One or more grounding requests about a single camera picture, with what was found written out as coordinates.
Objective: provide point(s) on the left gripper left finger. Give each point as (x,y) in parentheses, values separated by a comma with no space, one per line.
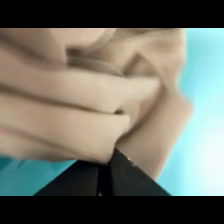
(77,181)

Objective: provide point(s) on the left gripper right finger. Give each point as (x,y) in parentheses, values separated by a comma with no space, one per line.
(130,180)

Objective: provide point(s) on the beige shirt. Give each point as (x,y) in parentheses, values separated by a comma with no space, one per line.
(73,100)

